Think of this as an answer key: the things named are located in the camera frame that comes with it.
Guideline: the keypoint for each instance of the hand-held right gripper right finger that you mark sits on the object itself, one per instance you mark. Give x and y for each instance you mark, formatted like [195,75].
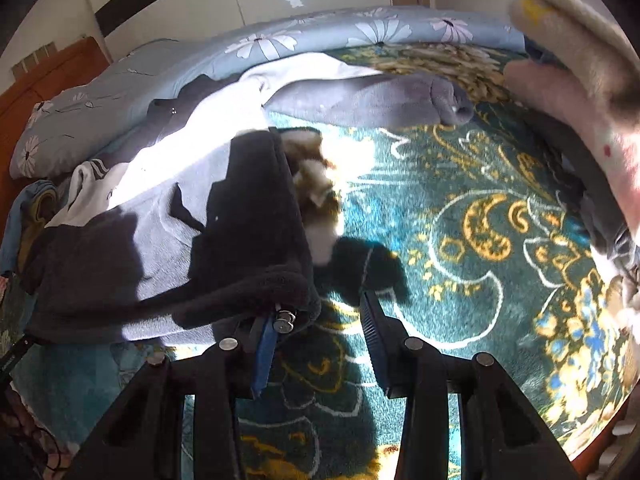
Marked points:
[375,350]

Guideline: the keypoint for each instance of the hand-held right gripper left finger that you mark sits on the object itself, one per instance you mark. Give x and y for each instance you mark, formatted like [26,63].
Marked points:
[262,365]

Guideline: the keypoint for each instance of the grey fleece-lined garment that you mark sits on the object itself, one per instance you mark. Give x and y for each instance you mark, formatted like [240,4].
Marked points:
[250,210]

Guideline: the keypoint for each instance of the teal patterned blanket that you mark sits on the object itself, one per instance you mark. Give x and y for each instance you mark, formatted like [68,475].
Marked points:
[450,260]

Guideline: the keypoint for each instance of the blue and yellow cloth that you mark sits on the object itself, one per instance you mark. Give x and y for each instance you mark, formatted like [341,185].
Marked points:
[30,210]

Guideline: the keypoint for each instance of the white printed cloth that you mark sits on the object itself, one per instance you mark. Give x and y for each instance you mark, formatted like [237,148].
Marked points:
[85,185]

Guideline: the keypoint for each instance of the dark grey cloth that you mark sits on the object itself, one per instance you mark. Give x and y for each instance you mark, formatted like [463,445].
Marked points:
[600,220]

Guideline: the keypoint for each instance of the white garment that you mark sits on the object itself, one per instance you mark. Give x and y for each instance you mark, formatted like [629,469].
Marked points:
[310,72]

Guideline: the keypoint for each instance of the wooden headboard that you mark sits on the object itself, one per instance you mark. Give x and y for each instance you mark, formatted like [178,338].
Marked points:
[50,75]

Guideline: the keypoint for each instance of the pink fleece cloth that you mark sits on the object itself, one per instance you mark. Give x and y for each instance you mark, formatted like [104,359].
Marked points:
[575,105]

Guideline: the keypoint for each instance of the blue floral quilt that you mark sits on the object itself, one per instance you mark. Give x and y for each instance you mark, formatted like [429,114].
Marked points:
[150,65]

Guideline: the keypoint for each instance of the cream fleece cloth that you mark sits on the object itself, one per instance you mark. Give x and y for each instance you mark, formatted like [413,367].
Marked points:
[575,35]

